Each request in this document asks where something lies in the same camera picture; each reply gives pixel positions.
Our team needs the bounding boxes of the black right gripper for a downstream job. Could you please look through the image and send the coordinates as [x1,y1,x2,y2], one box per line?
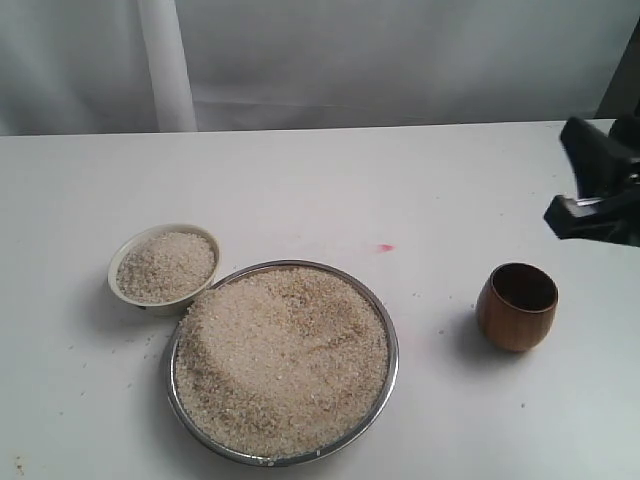
[543,115,640,245]

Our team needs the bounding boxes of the brown wooden cup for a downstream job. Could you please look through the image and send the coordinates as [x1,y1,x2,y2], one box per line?
[475,262,559,353]

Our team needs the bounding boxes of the rice in steel tray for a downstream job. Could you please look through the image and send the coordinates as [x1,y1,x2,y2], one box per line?
[176,268,388,457]

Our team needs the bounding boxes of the small cream bowl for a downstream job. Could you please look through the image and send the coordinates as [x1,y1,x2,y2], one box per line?
[108,224,220,316]

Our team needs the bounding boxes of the white uncooked rice grains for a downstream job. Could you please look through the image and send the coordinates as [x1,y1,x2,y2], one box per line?
[116,232,216,304]

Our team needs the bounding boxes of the steel round tray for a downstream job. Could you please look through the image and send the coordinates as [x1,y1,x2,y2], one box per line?
[161,259,399,468]

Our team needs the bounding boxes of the white backdrop cloth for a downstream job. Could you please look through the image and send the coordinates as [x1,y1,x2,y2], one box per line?
[1,1,639,135]

